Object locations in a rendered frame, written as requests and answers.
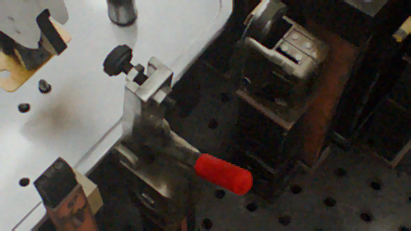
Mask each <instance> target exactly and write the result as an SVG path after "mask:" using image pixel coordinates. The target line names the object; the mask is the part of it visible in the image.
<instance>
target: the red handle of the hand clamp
mask: <svg viewBox="0 0 411 231"><path fill-rule="evenodd" d="M143 149H144V150H147V151H148V152H150V153H152V154H155V155H156V156H159V157H162V158H163V159H166V160H168V161H170V162H173V163H175V164H177V165H180V166H181V167H184V168H186V169H188V170H190V171H193V172H194V173H196V175H197V176H198V177H200V178H202V179H204V180H207V181H209V182H211V183H214V184H215V185H217V186H219V187H222V188H223V189H226V190H228V191H230V192H232V193H234V194H237V195H243V194H244V193H246V192H247V191H248V190H249V189H250V187H251V185H252V177H251V175H250V172H248V171H247V170H244V169H242V168H240V167H238V166H236V165H232V164H231V163H228V162H227V161H223V160H221V159H218V158H216V157H213V156H211V155H209V154H204V155H203V154H202V153H199V152H196V151H195V150H191V149H190V148H187V147H184V146H181V145H180V144H177V143H175V142H172V141H170V140H168V139H166V138H164V137H160V136H157V135H156V134H153V135H152V136H151V137H150V139H149V140H148V141H147V142H146V143H145V144H144V146H143Z"/></svg>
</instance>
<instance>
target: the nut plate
mask: <svg viewBox="0 0 411 231"><path fill-rule="evenodd" d="M50 21H51V20H50ZM51 23H53V26H54V27H56V29H57V30H58V32H59V34H60V35H61V37H62V38H63V40H64V42H65V43H66V44H68V42H70V40H71V39H72V37H71V35H70V33H68V32H67V31H66V30H64V29H63V28H61V27H60V26H58V25H57V24H55V23H54V22H53V21H51ZM54 56H55V55H54V54H52V53H51V52H50V53H49V55H48V58H47V59H46V60H44V61H43V62H42V63H41V64H36V65H35V66H34V67H32V69H30V71H28V70H26V69H25V68H23V66H22V63H21V62H20V60H19V58H18V56H17V54H16V52H15V50H14V48H13V52H12V53H11V54H10V55H5V54H4V53H3V52H1V51H0V72H2V71H9V72H10V75H9V77H7V78H0V88H2V89H3V90H5V91H6V92H9V93H12V92H15V91H16V90H17V89H18V88H19V87H21V85H23V84H24V83H25V82H26V81H27V80H28V79H29V78H30V77H31V76H33V74H35V73H36V72H38V71H39V70H40V69H41V68H42V67H43V66H44V65H45V64H46V63H47V62H49V61H50V59H52V58H53V57H54Z"/></svg>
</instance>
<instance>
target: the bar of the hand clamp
mask: <svg viewBox="0 0 411 231"><path fill-rule="evenodd" d="M132 51H133V49H131V48H130V47H129V46H128V45H127V44H123V45H122V46H121V45H118V46H116V47H114V48H113V49H112V50H111V52H110V53H109V54H108V55H107V56H106V58H105V60H104V62H103V67H104V72H105V73H106V74H107V75H108V76H110V77H111V76H114V75H115V76H118V75H119V74H120V73H121V72H123V73H125V74H126V75H127V77H126V82H127V83H126V85H125V88H124V107H123V116H122V136H121V143H122V144H123V145H124V146H126V147H127V148H128V149H130V150H131V151H132V152H134V154H136V156H137V158H139V160H141V156H142V149H143V146H144V144H145V143H146V142H147V141H148V140H149V139H150V137H151V136H152V135H153V134H156V135H157V136H160V135H161V128H162V122H163V119H164V114H165V111H166V107H167V108H168V109H169V110H172V109H173V108H174V107H175V106H176V105H177V103H178V101H177V100H176V99H175V98H174V97H172V96H171V94H172V89H171V84H172V77H173V70H171V69H170V68H169V67H167V66H166V65H165V64H163V63H162V62H161V61H160V60H159V59H157V58H156V57H154V56H153V57H151V58H150V59H149V61H148V64H147V73H146V74H144V71H145V67H144V66H143V65H141V64H140V63H138V64H137V65H135V66H134V65H133V64H131V63H130V62H131V60H132V58H133V54H132ZM136 83H137V84H136ZM139 86H140V87H139Z"/></svg>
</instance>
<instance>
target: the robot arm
mask: <svg viewBox="0 0 411 231"><path fill-rule="evenodd" d="M50 17H52V19H54V20H55V21H57V22H59V23H60V24H62V25H64V24H65V23H66V22H67V21H68V19H69V14H68V11H67V9H66V5H65V3H64V1H63V0H0V50H1V52H3V53H4V54H5V55H10V54H11V53H12V52H13V48H14V50H15V52H16V54H17V56H18V58H19V60H20V62H21V63H22V66H23V68H25V69H26V70H28V71H30V69H32V67H34V66H35V65H36V64H41V63H42V62H43V61H44V60H46V59H47V58H48V55H49V53H50V52H51V53H52V54H54V55H56V56H60V55H61V54H62V53H63V52H64V51H65V50H66V49H67V48H68V46H67V45H66V43H65V42H64V40H63V38H62V37H61V35H60V34H59V32H58V30H57V29H56V27H54V26H53V23H51V21H50Z"/></svg>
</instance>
